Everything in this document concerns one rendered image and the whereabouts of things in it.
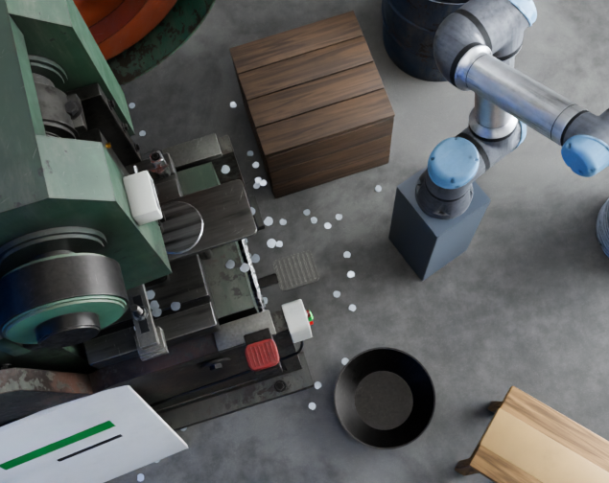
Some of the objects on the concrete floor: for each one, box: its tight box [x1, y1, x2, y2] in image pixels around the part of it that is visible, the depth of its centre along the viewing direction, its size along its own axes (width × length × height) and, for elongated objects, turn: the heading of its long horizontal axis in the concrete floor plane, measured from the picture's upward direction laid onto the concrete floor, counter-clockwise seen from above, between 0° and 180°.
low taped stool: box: [455, 386, 609, 483], centre depth 216 cm, size 34×24×34 cm
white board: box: [0, 385, 188, 483], centre depth 211 cm, size 14×50×59 cm, turn 113°
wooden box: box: [229, 11, 395, 198], centre depth 252 cm, size 40×38×35 cm
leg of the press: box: [0, 310, 315, 434], centre depth 199 cm, size 92×12×90 cm, turn 108°
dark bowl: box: [334, 347, 435, 449], centre depth 236 cm, size 30×30×7 cm
